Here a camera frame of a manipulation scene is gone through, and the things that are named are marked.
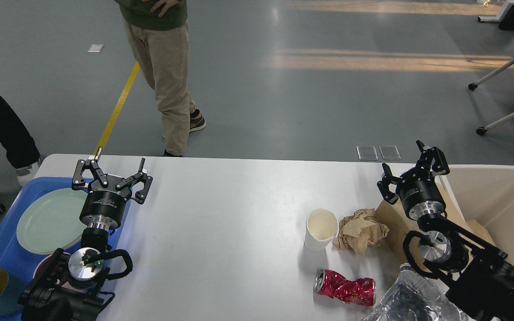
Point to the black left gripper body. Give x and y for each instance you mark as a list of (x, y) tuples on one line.
[(107, 203)]

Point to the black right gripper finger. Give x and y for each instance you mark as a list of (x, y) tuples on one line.
[(431, 163), (386, 180)]

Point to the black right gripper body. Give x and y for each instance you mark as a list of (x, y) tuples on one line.
[(419, 196)]

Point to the mint green plate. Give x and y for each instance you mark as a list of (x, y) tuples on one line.
[(53, 218)]

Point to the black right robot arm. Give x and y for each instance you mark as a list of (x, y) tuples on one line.
[(480, 280)]

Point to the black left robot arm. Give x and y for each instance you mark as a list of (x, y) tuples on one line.
[(68, 287)]

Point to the brown paper bag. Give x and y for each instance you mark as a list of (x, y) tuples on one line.
[(399, 225)]

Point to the yellow plate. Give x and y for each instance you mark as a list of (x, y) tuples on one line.
[(47, 249)]

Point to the crumpled brown paper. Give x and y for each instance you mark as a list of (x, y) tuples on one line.
[(360, 231)]

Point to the white paper cup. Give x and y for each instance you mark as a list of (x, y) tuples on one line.
[(321, 228)]

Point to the beige plastic bin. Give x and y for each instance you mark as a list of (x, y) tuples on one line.
[(485, 193)]

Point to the blue plastic tray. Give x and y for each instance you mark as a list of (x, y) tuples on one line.
[(22, 263)]

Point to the aluminium foil tray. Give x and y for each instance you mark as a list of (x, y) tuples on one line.
[(414, 298)]

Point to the crushed red can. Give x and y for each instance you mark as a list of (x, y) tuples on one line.
[(332, 284)]

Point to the person in black trousers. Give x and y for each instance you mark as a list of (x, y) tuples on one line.
[(20, 146)]

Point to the person in green sweater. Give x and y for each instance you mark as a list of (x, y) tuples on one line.
[(157, 32)]

